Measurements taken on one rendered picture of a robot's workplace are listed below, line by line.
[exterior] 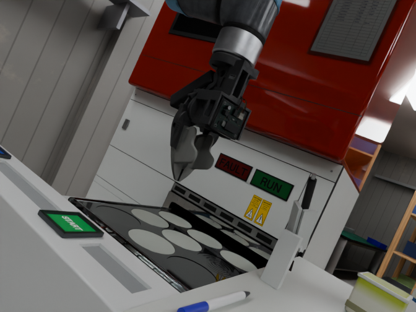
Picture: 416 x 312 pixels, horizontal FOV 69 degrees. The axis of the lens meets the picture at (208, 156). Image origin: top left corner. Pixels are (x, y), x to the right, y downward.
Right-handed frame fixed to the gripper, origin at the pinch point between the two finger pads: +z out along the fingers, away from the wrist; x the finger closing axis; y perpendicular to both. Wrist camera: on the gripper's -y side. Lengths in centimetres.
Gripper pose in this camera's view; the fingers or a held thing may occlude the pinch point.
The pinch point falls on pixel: (177, 172)
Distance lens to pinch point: 51.7
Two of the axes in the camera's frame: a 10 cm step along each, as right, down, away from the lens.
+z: -3.9, 9.2, -0.2
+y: 5.9, 2.4, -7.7
